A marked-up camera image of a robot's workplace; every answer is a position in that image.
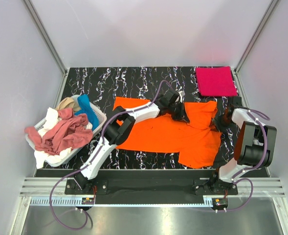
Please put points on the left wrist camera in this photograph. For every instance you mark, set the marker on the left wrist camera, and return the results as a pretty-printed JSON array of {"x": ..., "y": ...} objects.
[{"x": 181, "y": 95}]

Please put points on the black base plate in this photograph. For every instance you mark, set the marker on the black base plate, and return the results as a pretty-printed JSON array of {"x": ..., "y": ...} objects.
[{"x": 150, "y": 187}]

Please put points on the dusty pink t shirt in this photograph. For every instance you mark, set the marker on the dusty pink t shirt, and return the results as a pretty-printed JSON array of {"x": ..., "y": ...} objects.
[{"x": 69, "y": 132}]

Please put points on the orange t shirt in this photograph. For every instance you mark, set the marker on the orange t shirt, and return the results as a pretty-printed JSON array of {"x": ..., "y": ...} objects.
[{"x": 197, "y": 142}]

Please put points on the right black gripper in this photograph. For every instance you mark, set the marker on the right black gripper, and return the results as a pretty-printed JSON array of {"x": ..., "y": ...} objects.
[{"x": 222, "y": 120}]

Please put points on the slotted cable duct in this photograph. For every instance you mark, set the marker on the slotted cable duct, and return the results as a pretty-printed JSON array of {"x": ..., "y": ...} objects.
[{"x": 62, "y": 201}]

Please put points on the folded magenta t shirt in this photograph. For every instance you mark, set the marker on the folded magenta t shirt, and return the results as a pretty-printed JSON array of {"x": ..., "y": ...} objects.
[{"x": 215, "y": 81}]

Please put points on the white laundry basket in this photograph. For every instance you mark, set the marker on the white laundry basket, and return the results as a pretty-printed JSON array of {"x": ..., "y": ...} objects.
[{"x": 100, "y": 115}]

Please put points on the beige t shirt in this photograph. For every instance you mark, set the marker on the beige t shirt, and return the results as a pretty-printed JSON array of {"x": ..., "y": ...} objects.
[{"x": 68, "y": 102}]

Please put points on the white t shirt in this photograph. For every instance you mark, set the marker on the white t shirt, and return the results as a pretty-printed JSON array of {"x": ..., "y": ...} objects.
[{"x": 42, "y": 156}]

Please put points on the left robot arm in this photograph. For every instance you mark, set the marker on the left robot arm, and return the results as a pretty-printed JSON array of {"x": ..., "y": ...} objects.
[{"x": 118, "y": 128}]

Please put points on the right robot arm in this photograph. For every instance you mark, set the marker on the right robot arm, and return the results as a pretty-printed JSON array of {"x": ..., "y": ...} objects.
[{"x": 254, "y": 148}]

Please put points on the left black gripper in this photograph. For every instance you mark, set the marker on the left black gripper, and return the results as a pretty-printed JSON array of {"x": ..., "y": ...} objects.
[{"x": 179, "y": 112}]

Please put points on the blue t shirt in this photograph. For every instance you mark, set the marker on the blue t shirt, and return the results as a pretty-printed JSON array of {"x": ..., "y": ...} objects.
[{"x": 84, "y": 104}]

